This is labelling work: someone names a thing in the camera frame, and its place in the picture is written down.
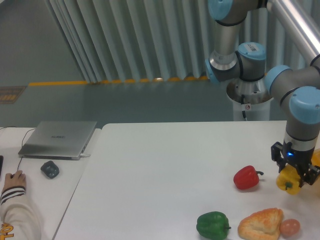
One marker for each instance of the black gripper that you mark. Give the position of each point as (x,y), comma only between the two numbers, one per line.
(283,154)

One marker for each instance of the yellow bell pepper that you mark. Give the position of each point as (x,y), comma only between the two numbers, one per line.
(288,180)

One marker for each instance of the cream striped sleeve forearm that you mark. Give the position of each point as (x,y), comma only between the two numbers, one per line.
(18,220)

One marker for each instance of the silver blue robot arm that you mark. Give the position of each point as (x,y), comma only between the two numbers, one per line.
(297,91)

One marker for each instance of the red bell pepper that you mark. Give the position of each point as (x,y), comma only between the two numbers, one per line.
(247,177)

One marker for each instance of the green bell pepper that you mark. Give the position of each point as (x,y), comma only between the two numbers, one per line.
(213,225)

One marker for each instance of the person's hand on mouse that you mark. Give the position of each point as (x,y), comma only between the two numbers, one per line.
(17,179)

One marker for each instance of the yellow plastic tray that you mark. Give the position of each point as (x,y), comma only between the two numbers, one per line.
(315,159)

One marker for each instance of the brown toy egg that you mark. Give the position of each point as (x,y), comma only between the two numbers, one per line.
(289,227)

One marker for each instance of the toy croissant bread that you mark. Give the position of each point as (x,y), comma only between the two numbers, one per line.
(261,225)

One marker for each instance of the grey folding screen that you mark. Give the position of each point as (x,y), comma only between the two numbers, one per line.
(134,40)

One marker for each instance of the silver closed laptop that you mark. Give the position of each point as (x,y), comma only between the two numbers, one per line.
(58,140)

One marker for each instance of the dark grey plastic clip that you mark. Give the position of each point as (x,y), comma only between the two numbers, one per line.
(50,169)

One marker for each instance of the black keyboard edge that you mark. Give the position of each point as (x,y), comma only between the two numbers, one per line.
(1,164)

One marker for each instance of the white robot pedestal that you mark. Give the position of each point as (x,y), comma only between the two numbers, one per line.
(251,100)

